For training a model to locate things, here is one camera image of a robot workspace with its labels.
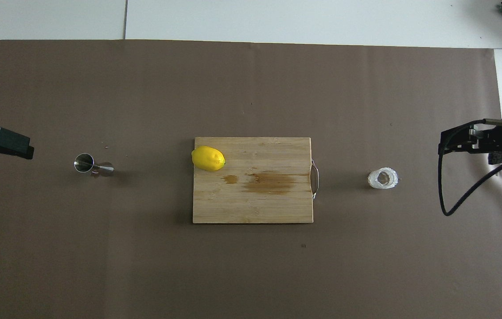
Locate clear textured glass cup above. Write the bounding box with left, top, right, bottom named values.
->
left=368, top=167, right=399, bottom=190

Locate steel double jigger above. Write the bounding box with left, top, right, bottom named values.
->
left=74, top=153, right=115, bottom=178

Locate brown paper table mat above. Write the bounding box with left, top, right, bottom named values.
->
left=0, top=39, right=502, bottom=319

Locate yellow lemon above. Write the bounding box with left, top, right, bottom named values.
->
left=191, top=145, right=226, bottom=172

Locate wooden cutting board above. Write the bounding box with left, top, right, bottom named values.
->
left=192, top=136, right=314, bottom=224

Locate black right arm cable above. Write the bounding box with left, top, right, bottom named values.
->
left=437, top=119, right=502, bottom=221

